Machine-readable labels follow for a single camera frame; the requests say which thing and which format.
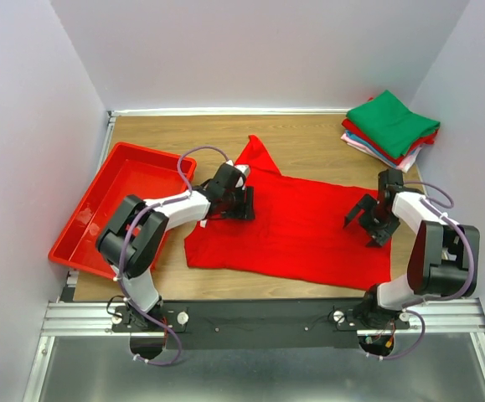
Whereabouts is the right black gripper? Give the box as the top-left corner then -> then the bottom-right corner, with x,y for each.
344,193 -> 400,249

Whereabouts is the red t shirt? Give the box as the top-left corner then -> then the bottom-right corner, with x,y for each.
184,135 -> 391,291
341,96 -> 439,168

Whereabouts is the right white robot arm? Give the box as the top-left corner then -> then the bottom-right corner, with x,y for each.
333,168 -> 480,331

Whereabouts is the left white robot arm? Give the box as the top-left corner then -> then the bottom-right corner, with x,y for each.
95,160 -> 255,331

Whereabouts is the pink folded t shirt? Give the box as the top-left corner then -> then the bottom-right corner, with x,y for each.
341,130 -> 422,173

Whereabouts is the blue folded t shirt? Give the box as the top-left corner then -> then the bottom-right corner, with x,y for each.
345,130 -> 401,165

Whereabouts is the red folded t shirt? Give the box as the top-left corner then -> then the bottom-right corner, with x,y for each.
341,96 -> 439,168

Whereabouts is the red plastic tray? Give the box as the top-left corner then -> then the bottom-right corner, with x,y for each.
48,142 -> 186,279

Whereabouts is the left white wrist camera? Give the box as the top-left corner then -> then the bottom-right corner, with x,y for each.
235,164 -> 250,188

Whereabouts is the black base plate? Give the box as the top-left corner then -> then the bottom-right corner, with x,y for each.
106,297 -> 410,361

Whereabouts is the aluminium frame rail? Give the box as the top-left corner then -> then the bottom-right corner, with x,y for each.
24,272 -> 485,401

